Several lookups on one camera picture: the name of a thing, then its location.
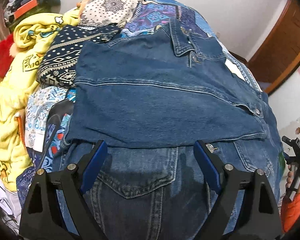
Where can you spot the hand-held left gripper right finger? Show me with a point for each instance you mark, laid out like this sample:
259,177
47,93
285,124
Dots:
206,165

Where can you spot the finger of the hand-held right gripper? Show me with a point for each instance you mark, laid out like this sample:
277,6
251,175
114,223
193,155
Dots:
288,141

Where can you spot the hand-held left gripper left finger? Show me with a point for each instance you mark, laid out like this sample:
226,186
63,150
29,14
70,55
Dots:
96,165

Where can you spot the blue denim jacket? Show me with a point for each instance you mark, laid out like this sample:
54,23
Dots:
152,105

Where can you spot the person's right forearm orange sleeve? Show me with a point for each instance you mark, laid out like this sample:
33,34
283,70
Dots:
292,210

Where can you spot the person's right hand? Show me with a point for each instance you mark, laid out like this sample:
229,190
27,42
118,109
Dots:
289,177

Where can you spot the brown wooden wardrobe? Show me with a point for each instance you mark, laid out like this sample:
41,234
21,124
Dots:
285,42

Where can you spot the white printed cloth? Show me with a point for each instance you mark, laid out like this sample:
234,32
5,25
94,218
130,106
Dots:
2,200

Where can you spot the yellow printed fleece robe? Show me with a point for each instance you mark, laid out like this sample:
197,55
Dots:
12,105

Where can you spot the patchwork printed blanket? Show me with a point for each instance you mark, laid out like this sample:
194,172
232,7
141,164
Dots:
155,17

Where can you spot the orange box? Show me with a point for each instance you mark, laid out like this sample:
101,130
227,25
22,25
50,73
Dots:
25,8

